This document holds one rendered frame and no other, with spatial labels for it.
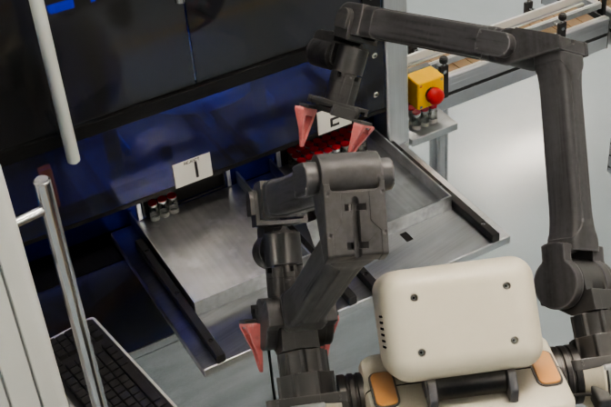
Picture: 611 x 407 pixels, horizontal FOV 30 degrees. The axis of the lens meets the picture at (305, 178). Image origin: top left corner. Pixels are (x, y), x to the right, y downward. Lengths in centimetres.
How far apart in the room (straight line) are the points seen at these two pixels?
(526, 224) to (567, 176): 208
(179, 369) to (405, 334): 125
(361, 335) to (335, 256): 162
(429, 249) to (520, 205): 157
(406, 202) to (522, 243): 131
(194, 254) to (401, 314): 93
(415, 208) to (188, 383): 71
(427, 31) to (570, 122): 34
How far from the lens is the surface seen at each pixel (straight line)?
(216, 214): 247
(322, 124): 248
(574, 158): 174
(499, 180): 400
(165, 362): 266
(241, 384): 283
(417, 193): 249
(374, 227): 134
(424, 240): 237
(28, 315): 172
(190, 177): 238
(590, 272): 172
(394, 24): 202
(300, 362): 162
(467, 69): 281
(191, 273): 233
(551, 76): 177
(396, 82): 254
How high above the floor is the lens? 240
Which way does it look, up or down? 37 degrees down
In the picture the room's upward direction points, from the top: 5 degrees counter-clockwise
